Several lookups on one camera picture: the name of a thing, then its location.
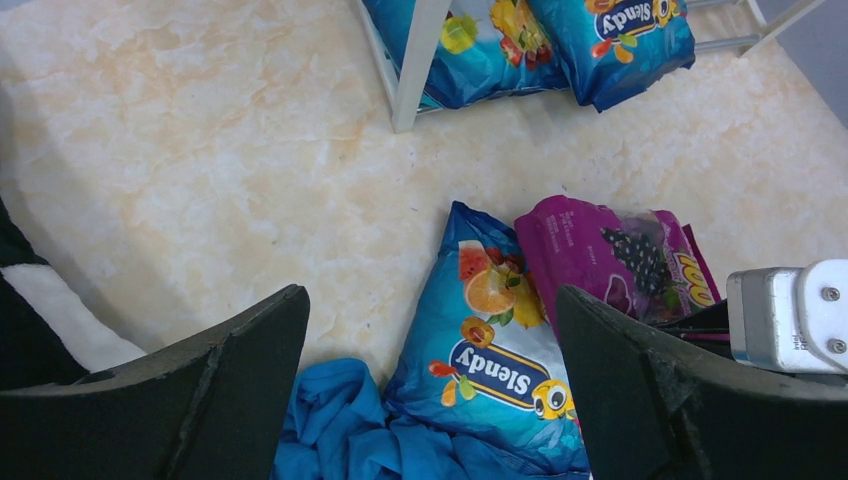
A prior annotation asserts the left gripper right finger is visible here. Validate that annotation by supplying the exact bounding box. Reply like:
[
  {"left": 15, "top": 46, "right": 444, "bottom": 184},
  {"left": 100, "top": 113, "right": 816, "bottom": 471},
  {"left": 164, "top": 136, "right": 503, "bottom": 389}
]
[{"left": 556, "top": 286, "right": 847, "bottom": 479}]

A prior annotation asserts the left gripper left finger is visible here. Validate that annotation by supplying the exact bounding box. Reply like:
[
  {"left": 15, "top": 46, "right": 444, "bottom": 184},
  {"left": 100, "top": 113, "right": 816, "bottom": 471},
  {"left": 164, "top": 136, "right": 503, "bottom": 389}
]
[{"left": 1, "top": 284, "right": 310, "bottom": 479}]

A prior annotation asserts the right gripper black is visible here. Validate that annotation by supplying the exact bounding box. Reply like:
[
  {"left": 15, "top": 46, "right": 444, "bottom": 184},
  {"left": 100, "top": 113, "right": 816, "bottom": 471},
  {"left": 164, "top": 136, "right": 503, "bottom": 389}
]
[{"left": 656, "top": 300, "right": 733, "bottom": 360}]

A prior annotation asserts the blue candy bag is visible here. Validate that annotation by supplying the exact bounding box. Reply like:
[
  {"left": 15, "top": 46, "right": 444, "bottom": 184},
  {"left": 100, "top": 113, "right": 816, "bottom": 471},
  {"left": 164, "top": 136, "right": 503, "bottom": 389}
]
[
  {"left": 529, "top": 0, "right": 695, "bottom": 112},
  {"left": 384, "top": 201, "right": 590, "bottom": 479},
  {"left": 360, "top": 0, "right": 571, "bottom": 111}
]

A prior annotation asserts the blue candy bag on shelf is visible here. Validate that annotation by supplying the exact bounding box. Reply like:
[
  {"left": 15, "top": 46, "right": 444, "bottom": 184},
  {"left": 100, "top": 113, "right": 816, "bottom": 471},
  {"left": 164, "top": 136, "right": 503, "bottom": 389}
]
[{"left": 529, "top": 0, "right": 695, "bottom": 112}]

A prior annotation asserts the blue cloth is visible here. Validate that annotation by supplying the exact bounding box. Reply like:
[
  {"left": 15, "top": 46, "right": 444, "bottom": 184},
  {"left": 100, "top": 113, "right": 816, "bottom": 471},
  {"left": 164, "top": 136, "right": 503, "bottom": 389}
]
[{"left": 270, "top": 357, "right": 591, "bottom": 480}]

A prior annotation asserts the black white checkered pillow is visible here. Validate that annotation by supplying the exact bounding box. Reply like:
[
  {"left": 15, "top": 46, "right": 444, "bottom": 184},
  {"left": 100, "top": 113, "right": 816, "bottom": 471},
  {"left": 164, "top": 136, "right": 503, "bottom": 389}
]
[{"left": 1, "top": 207, "right": 145, "bottom": 391}]

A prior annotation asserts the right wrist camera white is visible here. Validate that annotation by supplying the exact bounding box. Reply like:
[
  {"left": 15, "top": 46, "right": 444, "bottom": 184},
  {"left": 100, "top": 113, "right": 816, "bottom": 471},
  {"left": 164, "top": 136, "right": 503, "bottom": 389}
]
[{"left": 726, "top": 259, "right": 847, "bottom": 375}]

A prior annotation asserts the white metal wire shelf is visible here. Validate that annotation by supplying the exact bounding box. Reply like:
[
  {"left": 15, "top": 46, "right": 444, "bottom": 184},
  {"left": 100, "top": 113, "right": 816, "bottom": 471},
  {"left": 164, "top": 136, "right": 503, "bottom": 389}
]
[{"left": 357, "top": 1, "right": 815, "bottom": 133}]

